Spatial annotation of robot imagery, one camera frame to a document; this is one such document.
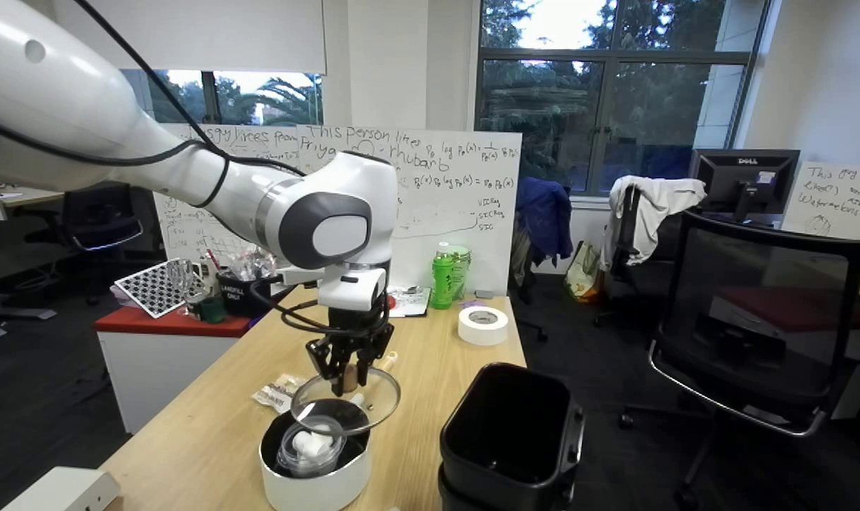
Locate black plastic bin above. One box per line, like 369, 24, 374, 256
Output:
438, 362, 586, 511

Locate large whiteboard with writing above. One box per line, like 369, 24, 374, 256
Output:
295, 124, 524, 297

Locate white paper pad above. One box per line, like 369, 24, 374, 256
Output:
386, 285, 431, 319

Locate chair with white cloth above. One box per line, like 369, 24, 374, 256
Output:
595, 175, 707, 329

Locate chair with blue jacket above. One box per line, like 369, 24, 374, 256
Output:
509, 177, 575, 343

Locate large window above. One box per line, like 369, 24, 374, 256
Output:
475, 0, 773, 197

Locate white box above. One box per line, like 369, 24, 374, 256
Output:
0, 466, 122, 511

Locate window with white blind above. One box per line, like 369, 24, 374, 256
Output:
53, 0, 329, 128

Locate black container with wrappers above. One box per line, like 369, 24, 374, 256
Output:
215, 248, 280, 319

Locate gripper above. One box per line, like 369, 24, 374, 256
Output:
305, 306, 396, 388

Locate green bottle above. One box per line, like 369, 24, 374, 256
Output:
430, 253, 456, 310

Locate checkerboard calibration board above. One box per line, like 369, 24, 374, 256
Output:
114, 258, 209, 319

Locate clear plastic cup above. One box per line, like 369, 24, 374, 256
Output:
277, 415, 347, 478

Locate shopping bag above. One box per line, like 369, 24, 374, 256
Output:
563, 241, 605, 304

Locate white cabinet with red top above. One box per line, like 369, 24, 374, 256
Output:
94, 304, 255, 436

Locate clear glass lid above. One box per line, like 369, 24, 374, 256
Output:
290, 364, 402, 436

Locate black monitor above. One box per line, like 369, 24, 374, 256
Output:
688, 148, 802, 228

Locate black mesh office chair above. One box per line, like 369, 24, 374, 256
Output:
617, 210, 860, 511

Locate clear plastic packets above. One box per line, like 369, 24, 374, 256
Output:
251, 373, 308, 415

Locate small whiteboard with writing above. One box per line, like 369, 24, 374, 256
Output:
781, 161, 860, 268

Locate white tape roll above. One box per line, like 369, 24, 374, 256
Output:
458, 305, 509, 347

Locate white pot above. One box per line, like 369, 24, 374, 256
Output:
258, 407, 373, 511

